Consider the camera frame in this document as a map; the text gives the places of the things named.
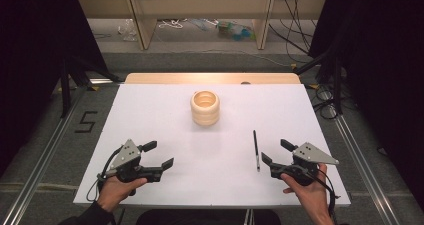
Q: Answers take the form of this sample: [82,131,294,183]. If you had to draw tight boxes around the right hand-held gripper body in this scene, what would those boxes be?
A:
[269,142,340,187]

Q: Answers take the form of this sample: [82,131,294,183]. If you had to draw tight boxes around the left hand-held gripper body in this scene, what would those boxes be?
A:
[104,138,164,184]

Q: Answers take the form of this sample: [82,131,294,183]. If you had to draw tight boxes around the black pen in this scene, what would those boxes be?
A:
[252,129,261,173]

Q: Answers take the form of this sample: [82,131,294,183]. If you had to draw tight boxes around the ribbed wooden pen holder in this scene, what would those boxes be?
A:
[190,90,221,127]

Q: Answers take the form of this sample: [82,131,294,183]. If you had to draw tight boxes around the person's left hand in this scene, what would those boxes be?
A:
[97,176,148,213]

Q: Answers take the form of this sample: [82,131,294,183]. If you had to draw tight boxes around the person's right hand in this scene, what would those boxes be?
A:
[279,163,331,216]

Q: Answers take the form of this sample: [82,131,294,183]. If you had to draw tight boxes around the white table board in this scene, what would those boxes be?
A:
[73,83,352,209]

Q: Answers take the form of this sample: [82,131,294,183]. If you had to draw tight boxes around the black metal stand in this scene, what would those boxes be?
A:
[294,48,344,116]
[59,54,121,119]

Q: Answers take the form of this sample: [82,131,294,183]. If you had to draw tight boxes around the black curtain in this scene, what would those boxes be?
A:
[308,0,424,213]
[0,0,108,178]

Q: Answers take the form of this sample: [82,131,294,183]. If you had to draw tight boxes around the clear plastic bag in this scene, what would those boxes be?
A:
[117,18,138,42]

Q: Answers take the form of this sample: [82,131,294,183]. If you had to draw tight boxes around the colourful plastic packet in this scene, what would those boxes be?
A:
[216,20,256,42]

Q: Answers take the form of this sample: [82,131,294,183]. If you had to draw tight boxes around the light wooden shelf unit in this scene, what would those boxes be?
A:
[75,0,329,51]

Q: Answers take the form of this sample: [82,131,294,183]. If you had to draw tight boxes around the left hand-held gripper cable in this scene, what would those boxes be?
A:
[86,144,124,203]

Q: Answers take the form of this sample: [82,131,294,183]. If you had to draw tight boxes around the hand-held gripper cable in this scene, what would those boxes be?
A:
[313,169,341,219]
[86,144,124,203]

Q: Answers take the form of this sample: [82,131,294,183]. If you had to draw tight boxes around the right hand-held gripper cable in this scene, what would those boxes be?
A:
[313,169,341,219]

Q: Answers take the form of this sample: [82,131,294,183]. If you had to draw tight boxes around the aluminium floor rail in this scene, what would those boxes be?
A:
[328,108,401,225]
[1,94,84,225]

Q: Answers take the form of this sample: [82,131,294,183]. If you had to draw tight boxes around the coiled black floor cables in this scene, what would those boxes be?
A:
[311,84,338,121]

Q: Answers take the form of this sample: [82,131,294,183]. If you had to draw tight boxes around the thin pale floor cable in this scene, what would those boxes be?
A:
[186,48,294,68]

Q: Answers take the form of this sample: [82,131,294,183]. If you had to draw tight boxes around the white cord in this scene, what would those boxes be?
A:
[158,19,184,30]

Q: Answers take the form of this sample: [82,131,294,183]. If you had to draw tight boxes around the hanging black cables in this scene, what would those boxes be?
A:
[268,0,318,64]

